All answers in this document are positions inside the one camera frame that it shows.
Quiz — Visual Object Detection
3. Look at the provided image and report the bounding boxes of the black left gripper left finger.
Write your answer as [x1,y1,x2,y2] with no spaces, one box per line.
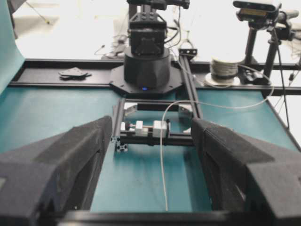
[0,116,112,226]

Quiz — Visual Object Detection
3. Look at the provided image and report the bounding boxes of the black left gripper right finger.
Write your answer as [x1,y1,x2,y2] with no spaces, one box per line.
[191,118,301,226]

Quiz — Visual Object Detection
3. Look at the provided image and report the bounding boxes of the thin grey wire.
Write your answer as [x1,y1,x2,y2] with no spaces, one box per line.
[158,65,275,212]

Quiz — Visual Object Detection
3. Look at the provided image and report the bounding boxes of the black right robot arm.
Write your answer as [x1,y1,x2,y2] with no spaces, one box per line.
[124,0,301,226]

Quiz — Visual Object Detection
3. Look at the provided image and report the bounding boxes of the silver metal fitting block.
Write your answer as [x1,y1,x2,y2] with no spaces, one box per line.
[152,121,169,138]

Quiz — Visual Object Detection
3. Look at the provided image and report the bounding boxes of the silver metal fitting with knob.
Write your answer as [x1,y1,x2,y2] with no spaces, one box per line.
[121,121,152,137]

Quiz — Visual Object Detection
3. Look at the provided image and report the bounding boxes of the black flat mounting plates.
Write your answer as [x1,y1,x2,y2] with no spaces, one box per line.
[58,67,92,81]

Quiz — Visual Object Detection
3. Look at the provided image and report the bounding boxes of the teal backdrop cloth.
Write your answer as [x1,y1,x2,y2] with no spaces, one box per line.
[0,0,25,92]

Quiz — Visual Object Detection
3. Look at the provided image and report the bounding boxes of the black extrusion fixture frame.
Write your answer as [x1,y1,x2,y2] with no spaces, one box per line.
[111,98,193,152]

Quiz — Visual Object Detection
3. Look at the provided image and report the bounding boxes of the grey wire spool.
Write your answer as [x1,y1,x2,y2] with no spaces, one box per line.
[204,57,240,88]

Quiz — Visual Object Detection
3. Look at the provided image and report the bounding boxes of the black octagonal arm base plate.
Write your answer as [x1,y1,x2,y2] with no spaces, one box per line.
[110,64,182,97]

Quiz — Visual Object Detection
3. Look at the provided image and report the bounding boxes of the black aluminium extrusion rail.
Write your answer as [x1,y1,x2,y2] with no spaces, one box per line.
[178,53,203,119]

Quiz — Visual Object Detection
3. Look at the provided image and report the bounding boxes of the silver depth camera on stand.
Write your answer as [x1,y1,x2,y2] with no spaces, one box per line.
[232,0,299,65]

